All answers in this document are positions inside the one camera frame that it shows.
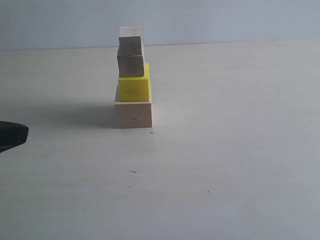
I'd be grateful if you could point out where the large plain wooden cube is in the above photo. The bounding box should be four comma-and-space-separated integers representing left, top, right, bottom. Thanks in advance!
114, 85, 153, 129

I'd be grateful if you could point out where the yellow wooden cube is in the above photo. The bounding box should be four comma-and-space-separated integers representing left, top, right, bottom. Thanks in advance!
118, 62, 152, 102

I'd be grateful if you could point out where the medium plain wooden cube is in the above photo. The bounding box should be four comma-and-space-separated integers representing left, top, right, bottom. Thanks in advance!
117, 47, 145, 78

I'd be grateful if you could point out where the small plain wooden cube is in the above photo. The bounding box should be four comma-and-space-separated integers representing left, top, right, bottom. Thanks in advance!
119, 25, 143, 56

